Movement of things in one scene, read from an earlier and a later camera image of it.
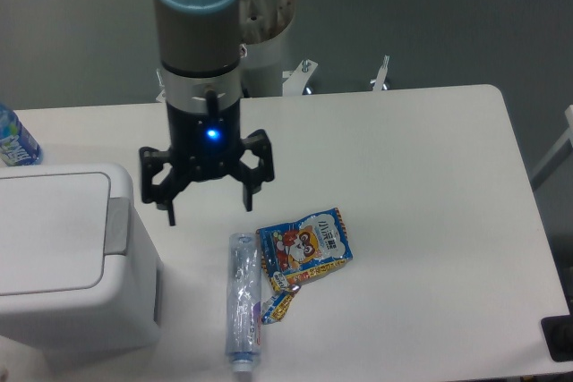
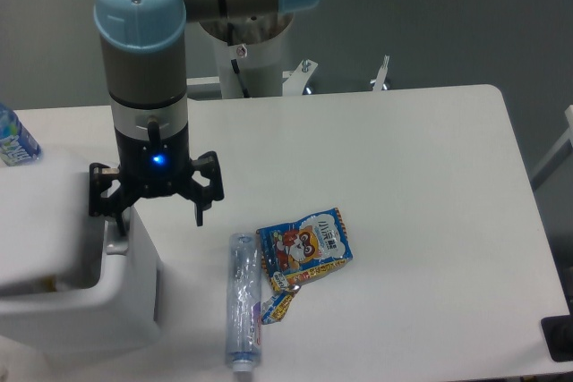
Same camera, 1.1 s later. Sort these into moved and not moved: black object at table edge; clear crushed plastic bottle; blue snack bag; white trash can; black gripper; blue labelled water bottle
Moved: white trash can; black gripper
Not moved: blue snack bag; blue labelled water bottle; black object at table edge; clear crushed plastic bottle
